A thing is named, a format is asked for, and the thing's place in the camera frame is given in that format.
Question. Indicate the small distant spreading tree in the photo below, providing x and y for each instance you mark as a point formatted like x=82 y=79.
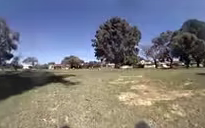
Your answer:
x=72 y=61

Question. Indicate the medium round green tree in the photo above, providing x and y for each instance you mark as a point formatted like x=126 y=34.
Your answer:
x=189 y=46

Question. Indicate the row of distant buildings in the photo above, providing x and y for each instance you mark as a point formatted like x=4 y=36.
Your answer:
x=56 y=66

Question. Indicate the dry patchy grass ground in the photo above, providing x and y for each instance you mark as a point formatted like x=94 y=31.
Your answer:
x=90 y=100

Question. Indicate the robot's own part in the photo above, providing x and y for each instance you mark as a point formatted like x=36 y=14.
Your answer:
x=65 y=126
x=142 y=125

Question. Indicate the large round dark tree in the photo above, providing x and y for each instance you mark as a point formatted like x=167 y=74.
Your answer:
x=116 y=41

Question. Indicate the tall thin-crowned tree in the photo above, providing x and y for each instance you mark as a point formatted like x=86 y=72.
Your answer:
x=2 y=40

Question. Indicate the tall dark green tree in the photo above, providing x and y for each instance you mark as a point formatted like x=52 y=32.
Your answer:
x=200 y=28

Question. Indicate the sparse purplish tree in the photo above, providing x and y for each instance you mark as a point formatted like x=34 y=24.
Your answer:
x=158 y=50

